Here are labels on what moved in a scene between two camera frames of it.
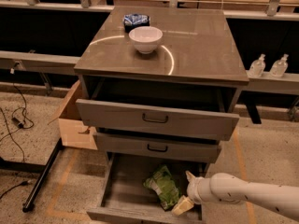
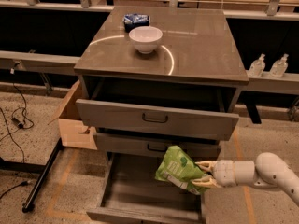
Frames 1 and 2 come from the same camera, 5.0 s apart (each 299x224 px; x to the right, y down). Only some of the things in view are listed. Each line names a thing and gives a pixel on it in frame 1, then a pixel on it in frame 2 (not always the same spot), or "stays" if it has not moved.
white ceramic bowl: x=146 y=38 stays
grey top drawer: x=188 y=122 stays
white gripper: x=195 y=189 -> x=224 y=173
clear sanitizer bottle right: x=279 y=67 stays
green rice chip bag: x=165 y=187 -> x=177 y=166
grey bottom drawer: x=127 y=201 stays
